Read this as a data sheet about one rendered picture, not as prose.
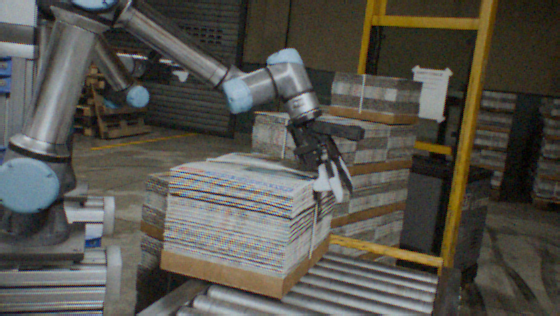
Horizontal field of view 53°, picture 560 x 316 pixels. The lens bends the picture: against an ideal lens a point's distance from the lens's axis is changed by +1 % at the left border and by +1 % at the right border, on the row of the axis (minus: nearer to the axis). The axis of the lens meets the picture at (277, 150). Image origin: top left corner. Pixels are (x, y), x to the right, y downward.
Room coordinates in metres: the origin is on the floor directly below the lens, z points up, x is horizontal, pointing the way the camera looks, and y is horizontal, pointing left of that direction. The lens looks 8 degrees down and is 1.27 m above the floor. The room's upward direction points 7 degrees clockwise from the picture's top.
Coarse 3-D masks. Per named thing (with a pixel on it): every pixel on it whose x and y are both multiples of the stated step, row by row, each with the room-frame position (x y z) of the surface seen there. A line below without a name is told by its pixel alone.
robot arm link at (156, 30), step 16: (128, 0) 1.24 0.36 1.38; (128, 16) 1.25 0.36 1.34; (144, 16) 1.26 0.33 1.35; (160, 16) 1.29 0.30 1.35; (144, 32) 1.27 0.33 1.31; (160, 32) 1.27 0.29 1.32; (176, 32) 1.29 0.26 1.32; (160, 48) 1.28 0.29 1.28; (176, 48) 1.28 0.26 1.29; (192, 48) 1.29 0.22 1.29; (208, 48) 1.33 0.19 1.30; (176, 64) 1.32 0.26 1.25; (192, 64) 1.30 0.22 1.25; (208, 64) 1.30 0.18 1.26; (224, 64) 1.32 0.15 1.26; (208, 80) 1.32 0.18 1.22; (224, 80) 1.32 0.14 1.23
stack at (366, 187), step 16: (160, 176) 1.99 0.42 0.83; (352, 176) 2.47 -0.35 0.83; (368, 176) 2.57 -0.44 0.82; (160, 192) 1.95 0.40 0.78; (368, 192) 2.59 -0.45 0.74; (144, 208) 1.99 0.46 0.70; (160, 208) 1.95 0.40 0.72; (336, 208) 2.37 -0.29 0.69; (352, 208) 2.48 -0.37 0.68; (368, 208) 2.60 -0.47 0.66; (160, 224) 1.93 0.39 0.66; (352, 224) 2.49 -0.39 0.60; (368, 224) 2.61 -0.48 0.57; (144, 240) 1.99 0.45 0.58; (368, 240) 2.64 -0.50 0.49; (144, 256) 1.99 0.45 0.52; (160, 256) 1.93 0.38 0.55; (144, 272) 1.97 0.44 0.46; (160, 272) 1.93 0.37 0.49; (176, 272) 1.87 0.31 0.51; (160, 288) 1.91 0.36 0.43; (144, 304) 1.98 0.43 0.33
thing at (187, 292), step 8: (192, 280) 1.13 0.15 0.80; (200, 280) 1.14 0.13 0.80; (208, 280) 1.14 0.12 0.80; (176, 288) 1.08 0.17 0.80; (184, 288) 1.08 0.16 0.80; (192, 288) 1.09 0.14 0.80; (200, 288) 1.09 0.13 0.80; (208, 288) 1.11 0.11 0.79; (168, 296) 1.04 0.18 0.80; (176, 296) 1.04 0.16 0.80; (184, 296) 1.05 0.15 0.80; (192, 296) 1.05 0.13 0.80; (152, 304) 0.99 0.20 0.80; (160, 304) 1.00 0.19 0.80; (168, 304) 1.00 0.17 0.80; (176, 304) 1.01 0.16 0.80; (184, 304) 1.01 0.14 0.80; (144, 312) 0.96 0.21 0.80; (152, 312) 0.96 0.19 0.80; (160, 312) 0.96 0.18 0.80; (168, 312) 0.97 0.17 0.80; (176, 312) 0.99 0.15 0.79
